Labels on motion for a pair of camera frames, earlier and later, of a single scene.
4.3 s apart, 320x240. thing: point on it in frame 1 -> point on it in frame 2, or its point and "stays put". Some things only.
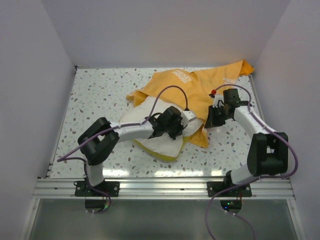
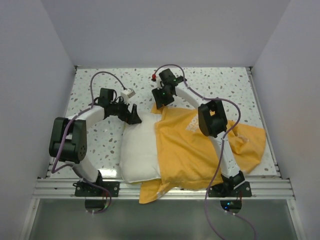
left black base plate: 111,187 stays put
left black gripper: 181,127 -> 132,117
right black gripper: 211,122 -> 159,100
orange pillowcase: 195,90 -> 186,158
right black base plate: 214,187 stays put
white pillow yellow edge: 164,146 -> 139,160
